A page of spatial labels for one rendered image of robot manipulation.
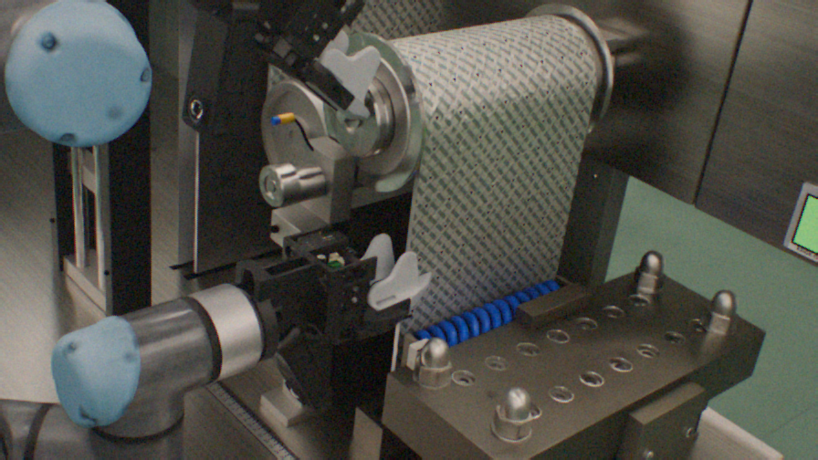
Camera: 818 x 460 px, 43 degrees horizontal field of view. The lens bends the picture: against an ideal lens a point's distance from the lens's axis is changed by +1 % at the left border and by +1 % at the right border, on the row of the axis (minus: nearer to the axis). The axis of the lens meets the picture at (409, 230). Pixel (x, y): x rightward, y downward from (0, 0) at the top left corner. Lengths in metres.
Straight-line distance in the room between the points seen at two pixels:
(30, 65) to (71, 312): 0.75
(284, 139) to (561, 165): 0.29
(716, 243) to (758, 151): 2.64
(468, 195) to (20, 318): 0.57
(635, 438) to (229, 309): 0.41
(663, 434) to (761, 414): 1.88
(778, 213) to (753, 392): 1.92
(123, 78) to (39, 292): 0.78
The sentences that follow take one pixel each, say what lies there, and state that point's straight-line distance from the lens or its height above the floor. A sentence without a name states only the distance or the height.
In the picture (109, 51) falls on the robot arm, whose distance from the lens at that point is 0.58.
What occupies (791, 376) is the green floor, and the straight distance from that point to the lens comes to 3.13.
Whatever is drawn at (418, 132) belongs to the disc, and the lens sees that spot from 0.92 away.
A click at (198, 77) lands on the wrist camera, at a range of 0.83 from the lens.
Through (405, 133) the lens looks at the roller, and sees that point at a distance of 0.93.
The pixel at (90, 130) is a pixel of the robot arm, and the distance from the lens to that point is 0.59.
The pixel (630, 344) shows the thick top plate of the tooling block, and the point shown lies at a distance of 1.10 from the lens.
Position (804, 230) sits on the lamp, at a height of 1.18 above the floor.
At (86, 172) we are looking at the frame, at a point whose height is 1.06.
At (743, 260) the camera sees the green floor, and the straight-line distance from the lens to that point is 3.66.
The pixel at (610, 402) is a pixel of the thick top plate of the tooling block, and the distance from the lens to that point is 1.01.
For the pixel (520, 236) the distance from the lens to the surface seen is 1.10.
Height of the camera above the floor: 1.61
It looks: 28 degrees down
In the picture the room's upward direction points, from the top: 7 degrees clockwise
